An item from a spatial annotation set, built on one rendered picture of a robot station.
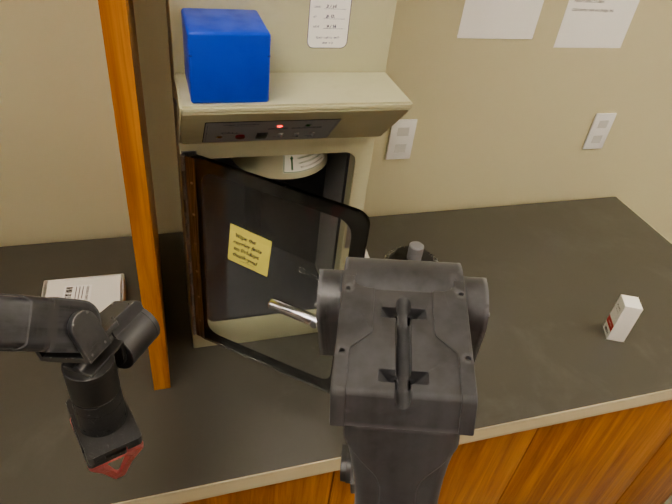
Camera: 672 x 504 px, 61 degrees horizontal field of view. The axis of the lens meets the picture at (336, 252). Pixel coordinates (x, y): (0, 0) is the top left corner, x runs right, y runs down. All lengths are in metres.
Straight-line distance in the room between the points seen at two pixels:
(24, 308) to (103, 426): 0.20
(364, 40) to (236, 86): 0.23
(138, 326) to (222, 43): 0.36
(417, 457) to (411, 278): 0.11
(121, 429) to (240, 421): 0.35
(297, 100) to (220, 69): 0.11
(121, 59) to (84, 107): 0.61
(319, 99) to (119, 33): 0.26
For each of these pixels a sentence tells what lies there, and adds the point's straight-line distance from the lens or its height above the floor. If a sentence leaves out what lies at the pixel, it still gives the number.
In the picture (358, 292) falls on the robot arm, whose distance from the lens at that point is 0.34.
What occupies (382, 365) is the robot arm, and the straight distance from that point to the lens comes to 0.31.
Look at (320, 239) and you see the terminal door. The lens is 0.84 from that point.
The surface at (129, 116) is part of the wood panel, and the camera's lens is 0.79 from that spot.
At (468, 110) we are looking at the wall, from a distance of 1.58.
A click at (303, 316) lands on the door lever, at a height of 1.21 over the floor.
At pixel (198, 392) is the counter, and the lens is 1.13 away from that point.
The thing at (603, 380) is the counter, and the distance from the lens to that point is 1.35.
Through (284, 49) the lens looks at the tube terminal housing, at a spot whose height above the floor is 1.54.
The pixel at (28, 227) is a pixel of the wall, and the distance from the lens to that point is 1.54.
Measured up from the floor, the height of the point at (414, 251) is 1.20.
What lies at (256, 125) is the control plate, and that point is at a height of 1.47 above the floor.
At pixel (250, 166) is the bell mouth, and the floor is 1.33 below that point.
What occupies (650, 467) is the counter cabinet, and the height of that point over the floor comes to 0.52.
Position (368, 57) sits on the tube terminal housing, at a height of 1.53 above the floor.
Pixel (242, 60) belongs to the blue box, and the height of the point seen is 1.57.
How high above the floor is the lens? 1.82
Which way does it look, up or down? 38 degrees down
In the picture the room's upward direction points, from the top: 8 degrees clockwise
